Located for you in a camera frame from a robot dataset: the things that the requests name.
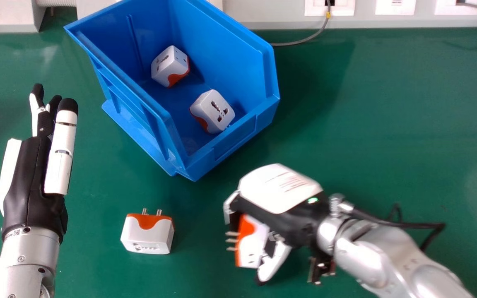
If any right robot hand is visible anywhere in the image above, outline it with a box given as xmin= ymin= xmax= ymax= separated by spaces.
xmin=223 ymin=163 xmax=337 ymax=286

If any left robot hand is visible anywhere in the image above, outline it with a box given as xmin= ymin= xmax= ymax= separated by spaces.
xmin=0 ymin=83 xmax=79 ymax=244

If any white-and-orange plug adapter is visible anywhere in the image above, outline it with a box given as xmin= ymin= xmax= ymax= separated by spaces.
xmin=151 ymin=45 xmax=190 ymax=88
xmin=225 ymin=214 xmax=270 ymax=269
xmin=189 ymin=89 xmax=236 ymax=134
xmin=120 ymin=208 xmax=175 ymax=255

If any blue plastic bin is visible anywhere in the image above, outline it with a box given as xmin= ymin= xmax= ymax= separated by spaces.
xmin=63 ymin=0 xmax=281 ymax=182

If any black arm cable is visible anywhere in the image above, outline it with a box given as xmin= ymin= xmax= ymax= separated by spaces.
xmin=348 ymin=203 xmax=446 ymax=251

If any grey cable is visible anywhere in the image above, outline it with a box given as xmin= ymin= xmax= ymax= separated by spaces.
xmin=270 ymin=0 xmax=332 ymax=47

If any white corrugated hose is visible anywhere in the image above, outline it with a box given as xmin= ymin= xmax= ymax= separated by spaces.
xmin=36 ymin=0 xmax=77 ymax=7

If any white wall socket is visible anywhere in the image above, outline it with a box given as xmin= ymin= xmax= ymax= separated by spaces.
xmin=304 ymin=0 xmax=355 ymax=17
xmin=375 ymin=0 xmax=416 ymax=16
xmin=434 ymin=0 xmax=477 ymax=16

